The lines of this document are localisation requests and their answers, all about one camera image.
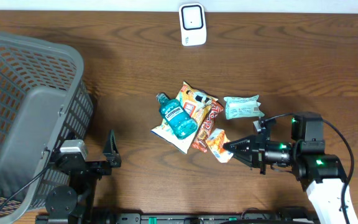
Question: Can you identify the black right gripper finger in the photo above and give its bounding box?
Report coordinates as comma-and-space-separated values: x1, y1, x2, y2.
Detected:
233, 151, 260, 168
223, 135, 259, 152

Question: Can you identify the small orange snack packet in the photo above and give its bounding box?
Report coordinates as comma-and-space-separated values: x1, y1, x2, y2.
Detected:
206, 128, 233, 163

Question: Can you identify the green white packet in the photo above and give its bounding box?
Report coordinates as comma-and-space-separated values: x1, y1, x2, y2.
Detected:
224, 95, 265, 119

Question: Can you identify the orange red candy bar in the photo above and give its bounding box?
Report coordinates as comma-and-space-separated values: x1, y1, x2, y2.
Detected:
191, 101, 224, 152

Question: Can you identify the yellow white snack bag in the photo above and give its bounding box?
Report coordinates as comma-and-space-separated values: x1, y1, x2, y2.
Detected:
151, 82, 218, 154

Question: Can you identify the blue Listerine mouthwash bottle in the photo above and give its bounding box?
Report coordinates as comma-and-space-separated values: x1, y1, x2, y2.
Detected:
156, 93, 198, 140

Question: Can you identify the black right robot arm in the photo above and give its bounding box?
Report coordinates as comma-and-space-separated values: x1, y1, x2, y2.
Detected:
223, 111, 358, 223

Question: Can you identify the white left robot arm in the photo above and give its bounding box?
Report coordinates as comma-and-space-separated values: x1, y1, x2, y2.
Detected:
36, 130, 122, 223

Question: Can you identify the white barcode scanner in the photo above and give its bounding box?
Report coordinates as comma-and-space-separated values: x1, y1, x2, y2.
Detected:
178, 3, 207, 47

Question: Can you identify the grey plastic mesh basket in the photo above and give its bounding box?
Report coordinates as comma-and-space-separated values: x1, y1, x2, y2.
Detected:
0, 32, 94, 223

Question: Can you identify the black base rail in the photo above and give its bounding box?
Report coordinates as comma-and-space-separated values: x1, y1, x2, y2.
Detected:
35, 207, 319, 224

